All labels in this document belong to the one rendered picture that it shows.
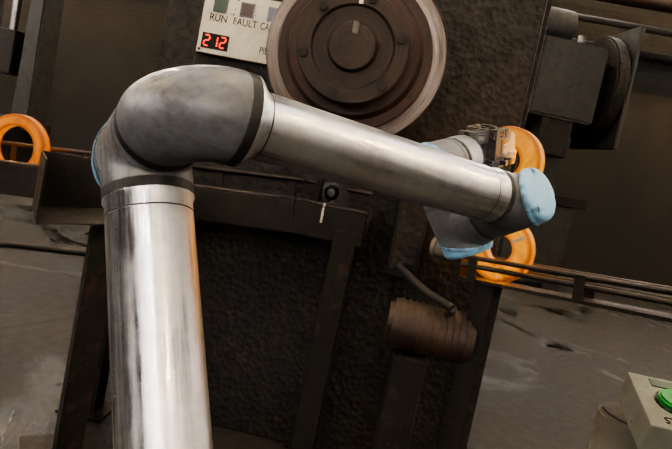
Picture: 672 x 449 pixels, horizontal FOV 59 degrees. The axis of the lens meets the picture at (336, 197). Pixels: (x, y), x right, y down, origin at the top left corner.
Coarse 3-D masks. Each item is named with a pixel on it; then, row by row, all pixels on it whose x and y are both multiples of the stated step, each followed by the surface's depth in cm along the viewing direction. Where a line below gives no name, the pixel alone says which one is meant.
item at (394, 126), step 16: (288, 0) 155; (416, 0) 152; (432, 16) 151; (272, 32) 156; (432, 32) 152; (272, 48) 156; (272, 64) 156; (432, 64) 152; (272, 80) 156; (432, 80) 152; (288, 96) 156; (432, 96) 152; (416, 112) 153; (384, 128) 154; (400, 128) 154
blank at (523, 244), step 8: (520, 232) 135; (528, 232) 135; (512, 240) 136; (520, 240) 135; (528, 240) 134; (512, 248) 136; (520, 248) 135; (528, 248) 134; (488, 256) 140; (512, 256) 136; (520, 256) 135; (528, 256) 134; (480, 264) 141; (488, 264) 140; (496, 264) 138; (480, 272) 141; (488, 272) 140; (496, 280) 138; (504, 280) 137; (512, 280) 137
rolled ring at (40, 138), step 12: (0, 120) 167; (12, 120) 166; (24, 120) 166; (36, 120) 168; (0, 132) 168; (36, 132) 166; (0, 144) 170; (36, 144) 166; (48, 144) 168; (0, 156) 170; (36, 156) 166
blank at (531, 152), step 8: (512, 128) 131; (520, 128) 130; (520, 136) 130; (528, 136) 129; (520, 144) 130; (528, 144) 128; (536, 144) 127; (520, 152) 129; (528, 152) 128; (536, 152) 127; (520, 160) 129; (528, 160) 128; (536, 160) 127; (544, 160) 128; (520, 168) 129; (536, 168) 127
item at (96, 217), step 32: (64, 160) 142; (64, 192) 143; (96, 192) 147; (64, 224) 126; (96, 224) 129; (96, 256) 137; (96, 288) 138; (96, 320) 139; (96, 352) 140; (64, 384) 141; (64, 416) 139; (32, 448) 143; (64, 448) 140; (96, 448) 148
